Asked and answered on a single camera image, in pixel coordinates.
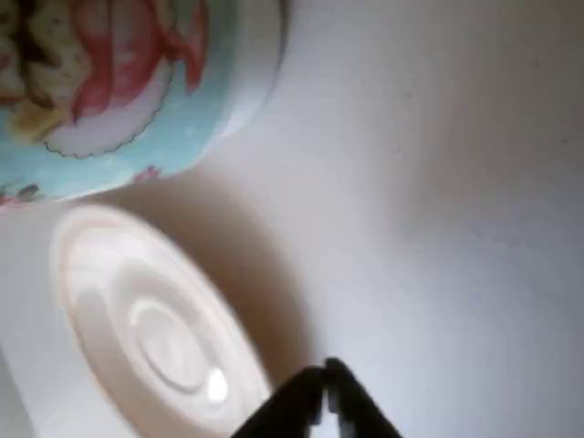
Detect cream white saucer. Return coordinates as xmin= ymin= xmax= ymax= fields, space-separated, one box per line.
xmin=47 ymin=204 xmax=276 ymax=438

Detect white ceramic mug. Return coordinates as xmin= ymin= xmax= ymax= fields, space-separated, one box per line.
xmin=0 ymin=0 xmax=293 ymax=209

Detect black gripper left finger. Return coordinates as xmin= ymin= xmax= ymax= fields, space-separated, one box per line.
xmin=236 ymin=366 xmax=328 ymax=438

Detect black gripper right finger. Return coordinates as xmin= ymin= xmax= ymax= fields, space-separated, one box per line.
xmin=324 ymin=357 xmax=405 ymax=438

